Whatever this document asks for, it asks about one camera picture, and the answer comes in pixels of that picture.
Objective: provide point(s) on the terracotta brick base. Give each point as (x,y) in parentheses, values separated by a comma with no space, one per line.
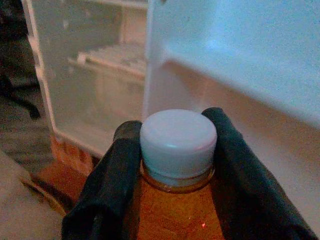
(67,172)

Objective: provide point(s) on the white fridge door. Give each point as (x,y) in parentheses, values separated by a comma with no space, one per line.
(237,50)

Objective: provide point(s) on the orange bottle with white cap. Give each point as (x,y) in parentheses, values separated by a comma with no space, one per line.
(175,140)

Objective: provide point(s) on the blue mini fridge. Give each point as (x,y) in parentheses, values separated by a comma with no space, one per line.
(82,82)

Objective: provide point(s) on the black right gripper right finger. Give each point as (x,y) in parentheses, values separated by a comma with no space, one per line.
(245,190)

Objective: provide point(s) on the white fridge shelf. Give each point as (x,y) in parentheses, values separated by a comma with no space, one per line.
(112,62)

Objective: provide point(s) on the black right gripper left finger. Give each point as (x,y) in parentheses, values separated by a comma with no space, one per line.
(107,190)

